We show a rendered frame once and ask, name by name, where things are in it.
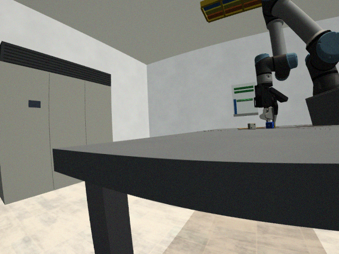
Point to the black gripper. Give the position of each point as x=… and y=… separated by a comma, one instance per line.
x=263, y=98

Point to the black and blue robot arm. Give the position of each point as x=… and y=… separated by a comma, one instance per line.
x=322, y=45

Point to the white die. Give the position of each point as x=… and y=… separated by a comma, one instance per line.
x=251, y=126

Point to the blue die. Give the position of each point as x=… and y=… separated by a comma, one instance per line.
x=269, y=125

